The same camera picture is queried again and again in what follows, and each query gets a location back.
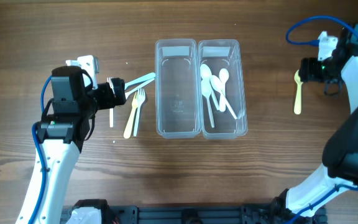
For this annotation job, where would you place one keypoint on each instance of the yellow plastic spoon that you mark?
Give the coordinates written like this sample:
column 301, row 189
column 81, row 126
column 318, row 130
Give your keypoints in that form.
column 297, row 103

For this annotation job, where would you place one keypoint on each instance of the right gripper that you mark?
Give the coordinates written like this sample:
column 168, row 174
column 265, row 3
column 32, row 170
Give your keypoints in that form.
column 307, row 71

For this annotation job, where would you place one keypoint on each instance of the clear plastic container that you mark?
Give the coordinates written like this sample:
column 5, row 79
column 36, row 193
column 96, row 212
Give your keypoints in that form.
column 177, row 88
column 218, row 54

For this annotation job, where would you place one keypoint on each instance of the right clear plastic container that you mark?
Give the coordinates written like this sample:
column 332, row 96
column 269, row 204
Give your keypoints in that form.
column 218, row 54

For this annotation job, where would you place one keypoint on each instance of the white spoon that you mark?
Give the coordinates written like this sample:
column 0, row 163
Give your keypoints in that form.
column 218, row 86
column 223, row 76
column 206, row 90
column 206, row 74

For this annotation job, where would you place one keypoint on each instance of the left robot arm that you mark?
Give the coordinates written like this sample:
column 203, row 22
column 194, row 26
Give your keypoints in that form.
column 66, row 123

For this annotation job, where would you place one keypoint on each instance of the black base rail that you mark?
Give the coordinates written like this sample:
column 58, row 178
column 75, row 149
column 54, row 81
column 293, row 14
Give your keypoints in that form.
column 245, row 214

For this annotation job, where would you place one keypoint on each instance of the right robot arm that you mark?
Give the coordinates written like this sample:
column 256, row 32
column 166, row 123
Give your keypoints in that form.
column 336, row 63

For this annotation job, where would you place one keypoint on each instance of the left clear plastic container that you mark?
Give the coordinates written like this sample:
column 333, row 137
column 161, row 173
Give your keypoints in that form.
column 177, row 88

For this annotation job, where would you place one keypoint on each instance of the white fork angled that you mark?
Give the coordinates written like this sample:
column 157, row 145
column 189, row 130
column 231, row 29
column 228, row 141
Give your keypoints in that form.
column 128, row 93

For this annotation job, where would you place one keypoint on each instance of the white fork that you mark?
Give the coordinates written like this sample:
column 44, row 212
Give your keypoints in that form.
column 141, row 99
column 111, row 110

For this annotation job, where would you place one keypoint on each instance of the light blue plastic fork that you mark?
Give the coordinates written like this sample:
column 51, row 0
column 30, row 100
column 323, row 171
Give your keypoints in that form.
column 141, row 79

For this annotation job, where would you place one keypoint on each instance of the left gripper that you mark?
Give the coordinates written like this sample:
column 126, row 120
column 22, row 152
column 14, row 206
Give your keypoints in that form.
column 109, row 101

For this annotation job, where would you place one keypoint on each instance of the yellow plastic fork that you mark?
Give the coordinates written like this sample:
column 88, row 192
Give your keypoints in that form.
column 130, row 122

